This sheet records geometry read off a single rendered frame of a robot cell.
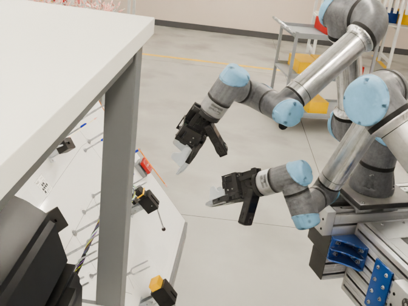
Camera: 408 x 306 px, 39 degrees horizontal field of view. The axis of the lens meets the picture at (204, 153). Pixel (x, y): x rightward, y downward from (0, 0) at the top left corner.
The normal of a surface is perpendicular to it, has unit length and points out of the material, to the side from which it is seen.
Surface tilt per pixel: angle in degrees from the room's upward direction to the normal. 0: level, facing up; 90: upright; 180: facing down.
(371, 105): 85
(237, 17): 90
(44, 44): 0
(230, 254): 0
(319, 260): 90
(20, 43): 0
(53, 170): 51
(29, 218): 25
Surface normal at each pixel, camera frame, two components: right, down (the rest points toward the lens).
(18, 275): 0.63, -0.70
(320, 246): -0.95, 0.03
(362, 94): -0.67, 0.15
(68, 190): 0.84, -0.47
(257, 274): 0.11, -0.91
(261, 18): -0.04, 0.40
